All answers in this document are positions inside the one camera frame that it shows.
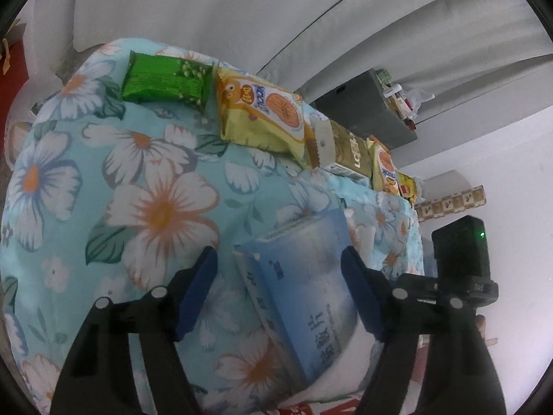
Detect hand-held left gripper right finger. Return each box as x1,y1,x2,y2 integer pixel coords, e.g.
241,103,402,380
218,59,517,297
340,246,508,415

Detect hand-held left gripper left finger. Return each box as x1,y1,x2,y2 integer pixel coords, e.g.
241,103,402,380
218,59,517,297
49,246,219,415

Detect blue tissue pack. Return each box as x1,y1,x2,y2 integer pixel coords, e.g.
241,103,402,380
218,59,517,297
233,210,383,398

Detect person's right hand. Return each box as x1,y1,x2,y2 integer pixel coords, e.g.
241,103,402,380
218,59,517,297
473,315,498,349

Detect small yellow red packet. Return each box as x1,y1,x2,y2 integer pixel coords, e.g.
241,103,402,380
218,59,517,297
397,172,426,204

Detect small yellow cookie packet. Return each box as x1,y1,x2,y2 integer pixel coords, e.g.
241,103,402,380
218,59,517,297
367,137,402,195

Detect red white printed packet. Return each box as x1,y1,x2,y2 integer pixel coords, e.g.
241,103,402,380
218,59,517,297
276,400,359,415

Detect blue floral tablecloth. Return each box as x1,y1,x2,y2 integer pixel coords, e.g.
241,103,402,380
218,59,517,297
0,37,426,415

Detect olive gold carton box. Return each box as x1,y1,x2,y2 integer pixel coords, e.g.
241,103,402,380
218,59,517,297
304,119,374,182

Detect white plastic bag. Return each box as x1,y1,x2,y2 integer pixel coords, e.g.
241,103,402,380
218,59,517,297
402,86,435,117

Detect pile of small household bottles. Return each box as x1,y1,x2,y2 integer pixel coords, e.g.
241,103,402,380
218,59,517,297
375,69,418,132

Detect grey cabinet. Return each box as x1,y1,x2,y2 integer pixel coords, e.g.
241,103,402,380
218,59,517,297
315,69,419,150

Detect large yellow cookie packet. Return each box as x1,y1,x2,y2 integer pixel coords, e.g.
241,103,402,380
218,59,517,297
216,66,308,166

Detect green snack packet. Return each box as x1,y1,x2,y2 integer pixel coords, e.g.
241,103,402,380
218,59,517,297
122,50,215,109

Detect red panel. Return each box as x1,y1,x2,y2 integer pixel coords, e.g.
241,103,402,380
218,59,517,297
0,39,29,91

